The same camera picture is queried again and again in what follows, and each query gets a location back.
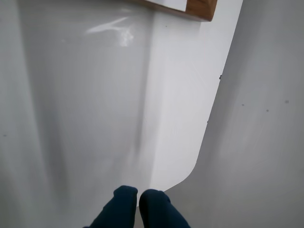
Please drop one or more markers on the wooden chessboard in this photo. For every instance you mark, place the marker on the wooden chessboard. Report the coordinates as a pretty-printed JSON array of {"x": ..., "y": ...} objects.
[{"x": 199, "y": 9}]

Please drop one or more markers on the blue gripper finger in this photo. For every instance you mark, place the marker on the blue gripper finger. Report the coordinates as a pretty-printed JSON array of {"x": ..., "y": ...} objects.
[
  {"x": 159, "y": 209},
  {"x": 118, "y": 206}
]

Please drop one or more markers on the white paper strip with letters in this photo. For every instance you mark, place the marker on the white paper strip with letters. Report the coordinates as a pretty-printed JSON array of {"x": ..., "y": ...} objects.
[{"x": 171, "y": 3}]

